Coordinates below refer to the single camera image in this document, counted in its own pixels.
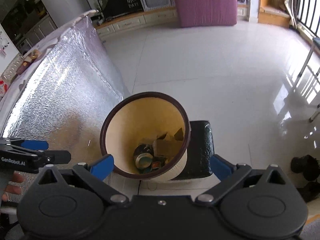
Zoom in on crushed clear plastic bottle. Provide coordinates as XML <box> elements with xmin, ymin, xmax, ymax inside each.
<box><xmin>0</xmin><ymin>53</ymin><xmax>23</xmax><ymax>99</ymax></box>

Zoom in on white drawer tv cabinet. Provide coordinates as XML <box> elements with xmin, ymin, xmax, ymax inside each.
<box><xmin>95</xmin><ymin>7</ymin><xmax>178</xmax><ymax>39</ymax></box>

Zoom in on patterned pink grey tablecloth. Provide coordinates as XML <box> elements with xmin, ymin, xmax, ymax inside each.
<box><xmin>1</xmin><ymin>11</ymin><xmax>129</xmax><ymax>153</ymax></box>

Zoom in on brown cardboard shipping box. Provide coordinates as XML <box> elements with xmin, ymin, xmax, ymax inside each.
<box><xmin>152</xmin><ymin>128</ymin><xmax>184</xmax><ymax>158</ymax></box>

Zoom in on person's left hand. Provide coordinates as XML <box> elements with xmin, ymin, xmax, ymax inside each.
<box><xmin>2</xmin><ymin>171</ymin><xmax>25</xmax><ymax>202</ymax></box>

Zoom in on round yellow trash bin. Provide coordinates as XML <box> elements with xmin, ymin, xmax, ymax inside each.
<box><xmin>100</xmin><ymin>92</ymin><xmax>191</xmax><ymax>182</ymax></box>

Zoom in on black cushioned stool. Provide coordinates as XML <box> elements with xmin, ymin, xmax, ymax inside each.
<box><xmin>173</xmin><ymin>120</ymin><xmax>214</xmax><ymax>181</ymax></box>

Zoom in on black chalkboard sign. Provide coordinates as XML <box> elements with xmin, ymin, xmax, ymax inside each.
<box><xmin>98</xmin><ymin>0</ymin><xmax>143</xmax><ymax>21</ymax></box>

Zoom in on black shoes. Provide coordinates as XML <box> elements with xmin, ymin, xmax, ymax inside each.
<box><xmin>290</xmin><ymin>155</ymin><xmax>319</xmax><ymax>203</ymax></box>

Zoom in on wooden stair step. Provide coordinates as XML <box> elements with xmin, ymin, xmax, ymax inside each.
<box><xmin>258</xmin><ymin>0</ymin><xmax>291</xmax><ymax>28</ymax></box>

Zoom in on purple folded mattress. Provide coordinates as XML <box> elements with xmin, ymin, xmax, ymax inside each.
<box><xmin>175</xmin><ymin>0</ymin><xmax>238</xmax><ymax>28</ymax></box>

